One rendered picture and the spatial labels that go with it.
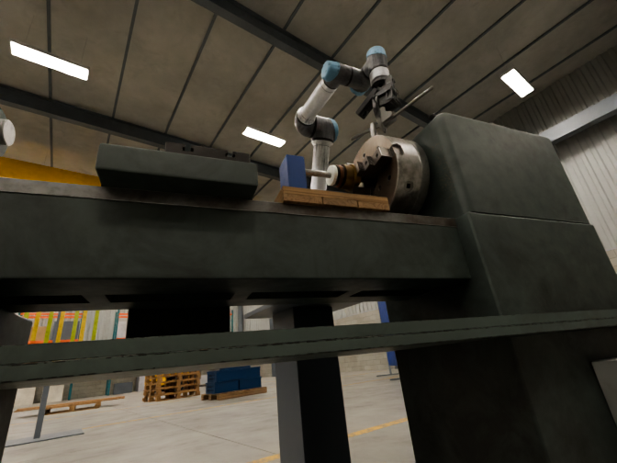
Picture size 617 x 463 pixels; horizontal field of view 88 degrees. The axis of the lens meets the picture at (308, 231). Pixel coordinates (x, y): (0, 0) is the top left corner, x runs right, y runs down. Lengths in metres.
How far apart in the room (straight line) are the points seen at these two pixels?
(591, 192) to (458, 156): 10.43
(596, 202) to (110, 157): 11.23
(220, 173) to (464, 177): 0.72
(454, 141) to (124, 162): 0.93
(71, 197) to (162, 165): 0.18
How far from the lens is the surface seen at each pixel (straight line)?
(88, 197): 0.74
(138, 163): 0.70
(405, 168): 1.06
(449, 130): 1.18
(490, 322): 0.80
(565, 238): 1.33
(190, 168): 0.69
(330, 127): 1.73
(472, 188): 1.09
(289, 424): 1.44
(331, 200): 0.81
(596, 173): 11.62
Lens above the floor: 0.51
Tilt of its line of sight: 22 degrees up
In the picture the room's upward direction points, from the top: 6 degrees counter-clockwise
